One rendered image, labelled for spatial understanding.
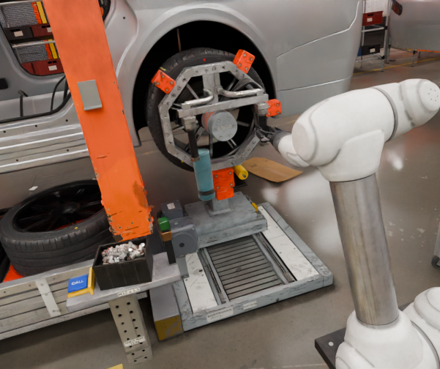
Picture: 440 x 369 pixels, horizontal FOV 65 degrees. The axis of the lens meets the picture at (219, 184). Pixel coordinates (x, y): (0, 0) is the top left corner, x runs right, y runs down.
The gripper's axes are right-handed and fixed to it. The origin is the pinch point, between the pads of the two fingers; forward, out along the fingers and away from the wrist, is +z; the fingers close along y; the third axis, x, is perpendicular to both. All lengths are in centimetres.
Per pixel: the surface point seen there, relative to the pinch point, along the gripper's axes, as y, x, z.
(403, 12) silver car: 216, 29, 162
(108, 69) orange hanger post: -62, 38, -17
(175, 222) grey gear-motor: -48, -42, 6
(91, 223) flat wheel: -88, -32, 9
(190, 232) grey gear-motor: -42, -46, 0
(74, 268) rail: -98, -44, -7
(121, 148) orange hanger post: -64, 9, -17
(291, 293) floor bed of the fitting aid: -1, -80, -26
